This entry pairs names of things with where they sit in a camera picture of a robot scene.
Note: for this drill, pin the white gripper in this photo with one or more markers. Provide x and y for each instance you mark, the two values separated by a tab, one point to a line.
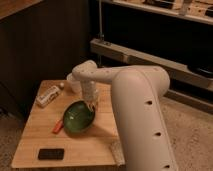
89	94

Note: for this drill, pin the green ceramic bowl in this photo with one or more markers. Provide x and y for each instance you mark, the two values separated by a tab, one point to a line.
78	117

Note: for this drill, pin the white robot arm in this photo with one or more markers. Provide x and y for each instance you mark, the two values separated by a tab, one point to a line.
135	93

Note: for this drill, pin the translucent plastic cup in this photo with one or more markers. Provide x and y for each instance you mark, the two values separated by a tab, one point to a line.
74	84

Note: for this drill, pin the orange carrot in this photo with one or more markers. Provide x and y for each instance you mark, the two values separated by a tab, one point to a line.
58	127

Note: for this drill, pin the white plastic bottle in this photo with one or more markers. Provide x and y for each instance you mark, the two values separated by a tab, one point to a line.
49	95

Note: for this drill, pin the metal shelf rack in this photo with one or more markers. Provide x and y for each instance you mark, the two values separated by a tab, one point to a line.
182	47

